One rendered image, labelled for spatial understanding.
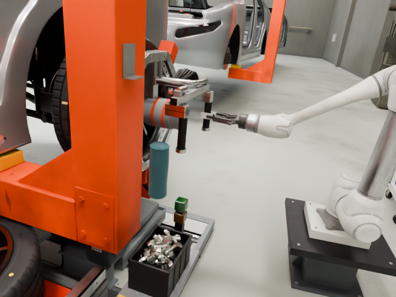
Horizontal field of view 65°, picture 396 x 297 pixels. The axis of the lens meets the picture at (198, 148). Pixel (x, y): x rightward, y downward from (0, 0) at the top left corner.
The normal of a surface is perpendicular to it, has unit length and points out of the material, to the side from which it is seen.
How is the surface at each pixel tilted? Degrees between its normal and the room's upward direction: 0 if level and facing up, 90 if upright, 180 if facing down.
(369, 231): 98
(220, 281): 0
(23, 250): 0
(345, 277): 90
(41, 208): 90
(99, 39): 90
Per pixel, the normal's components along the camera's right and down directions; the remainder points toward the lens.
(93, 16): -0.33, 0.32
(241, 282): 0.09, -0.93
